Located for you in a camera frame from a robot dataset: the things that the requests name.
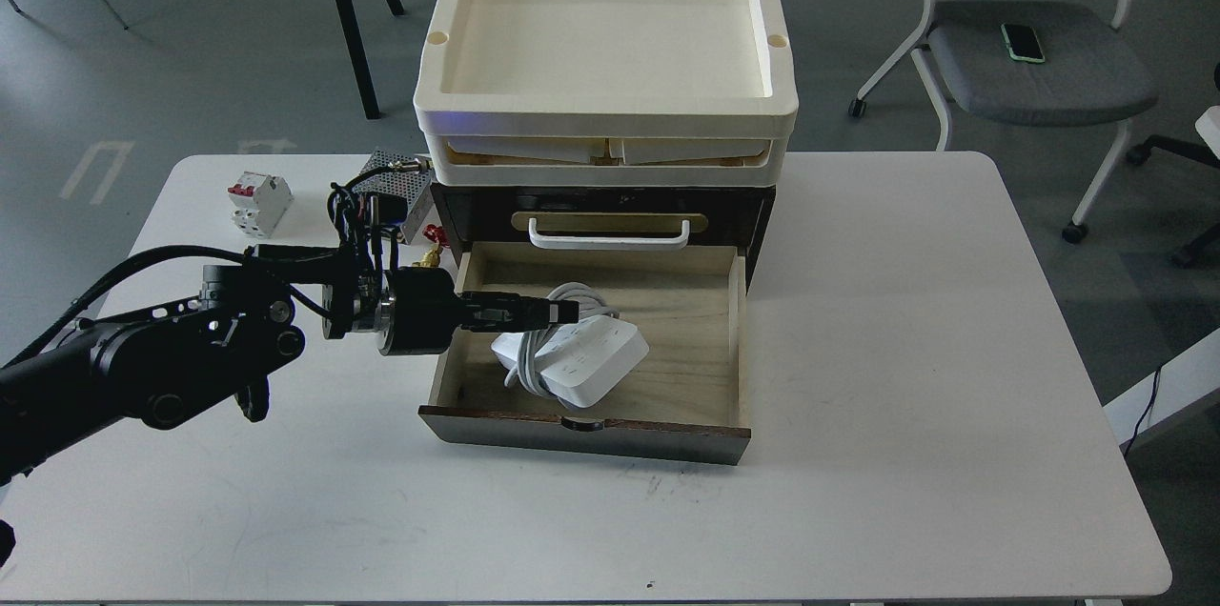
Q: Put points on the white desk edge with cable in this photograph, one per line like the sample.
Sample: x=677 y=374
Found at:
x=1186 y=385

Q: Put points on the green cased smartphone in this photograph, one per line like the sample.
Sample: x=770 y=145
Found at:
x=1022 y=44

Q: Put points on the brass valve red handle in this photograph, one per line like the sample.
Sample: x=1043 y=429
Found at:
x=439 y=243

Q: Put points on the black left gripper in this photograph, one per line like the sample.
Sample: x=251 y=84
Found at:
x=420 y=312

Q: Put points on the white power strip with cable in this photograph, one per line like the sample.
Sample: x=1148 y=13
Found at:
x=576 y=364

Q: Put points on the white red circuit breaker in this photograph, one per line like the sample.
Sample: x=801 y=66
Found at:
x=259 y=202

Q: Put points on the metal mesh power supply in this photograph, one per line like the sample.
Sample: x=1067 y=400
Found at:
x=401 y=183

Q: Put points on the cream plastic stacked tray organizer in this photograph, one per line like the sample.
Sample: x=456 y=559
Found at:
x=607 y=93

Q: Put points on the grey office chair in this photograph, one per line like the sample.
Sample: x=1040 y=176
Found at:
x=1027 y=64

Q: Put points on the open wooden drawer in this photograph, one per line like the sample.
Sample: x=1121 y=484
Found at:
x=655 y=372

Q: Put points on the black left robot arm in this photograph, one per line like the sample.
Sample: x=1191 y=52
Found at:
x=166 y=363

